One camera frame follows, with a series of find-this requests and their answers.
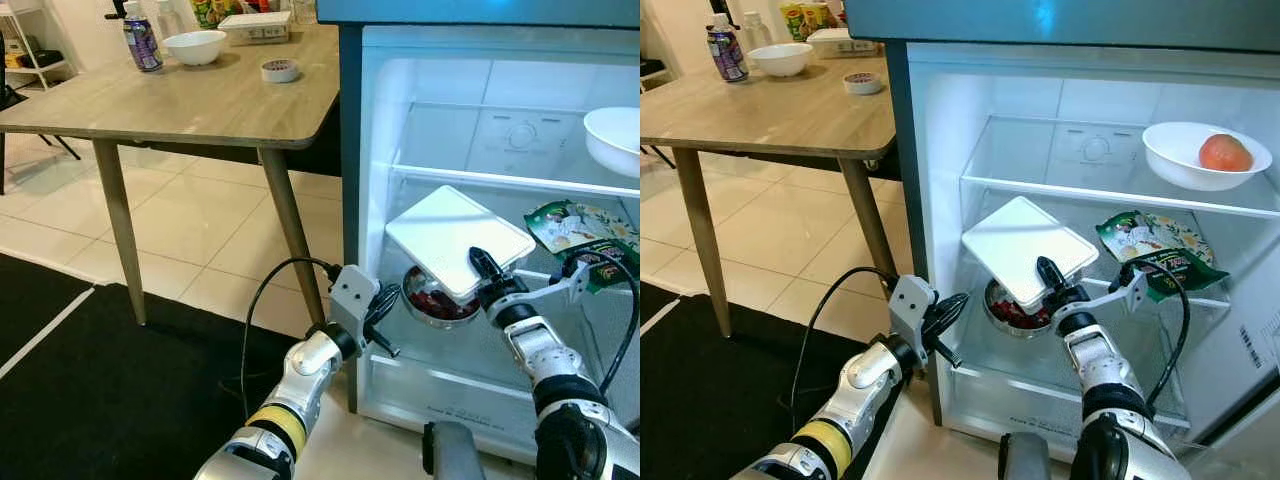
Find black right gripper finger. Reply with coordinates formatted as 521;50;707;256
1036;256;1070;296
468;246;506;289

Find clear container white lid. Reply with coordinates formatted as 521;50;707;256
217;11;294;47
961;195;1102;314
385;185;539;305
805;27;881;59

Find grey fridge door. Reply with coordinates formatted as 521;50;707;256
315;0;641;29
843;0;1280;53
1190;225;1280;480

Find clear fridge drawer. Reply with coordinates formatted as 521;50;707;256
360;290;641;441
945;300;1196;441

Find grey fridge body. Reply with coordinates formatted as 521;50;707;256
338;22;641;469
885;38;1280;466

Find glass fridge shelf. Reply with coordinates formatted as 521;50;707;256
388;100;641;198
958;115;1280;220

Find metal bowl red contents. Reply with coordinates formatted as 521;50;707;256
401;264;484;330
983;278;1057;337

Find green food package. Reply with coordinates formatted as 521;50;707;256
1095;210;1232;304
524;200;641;295

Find grey robot leg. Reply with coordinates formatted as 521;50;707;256
422;420;487;480
998;432;1054;480

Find black floor mat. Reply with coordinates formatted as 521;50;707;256
640;282;669;329
0;250;96;381
0;288;353;480
640;300;936;480

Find white fruit bowl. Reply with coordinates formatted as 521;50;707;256
583;106;641;180
1142;121;1274;193

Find orange red fruit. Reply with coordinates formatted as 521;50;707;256
1198;133;1255;174

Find white shelf unit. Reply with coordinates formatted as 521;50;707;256
640;40;673;91
0;0;73;93

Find light wooden table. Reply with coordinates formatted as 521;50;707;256
0;22;343;327
640;35;898;338

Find purple drink can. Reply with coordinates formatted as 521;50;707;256
122;12;164;73
706;25;749;84

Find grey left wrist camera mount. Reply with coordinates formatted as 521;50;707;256
888;275;938;356
328;263;383;348

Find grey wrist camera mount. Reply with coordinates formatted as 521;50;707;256
328;263;383;348
1085;265;1151;316
888;275;938;356
520;258;593;307

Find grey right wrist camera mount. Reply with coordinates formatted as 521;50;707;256
1085;265;1151;316
520;258;593;307

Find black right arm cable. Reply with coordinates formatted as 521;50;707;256
1118;258;1193;409
558;248;641;396

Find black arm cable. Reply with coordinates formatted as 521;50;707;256
240;257;343;423
1118;258;1193;409
558;248;641;396
790;266;898;436

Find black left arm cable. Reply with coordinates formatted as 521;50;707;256
240;257;343;423
790;266;898;436

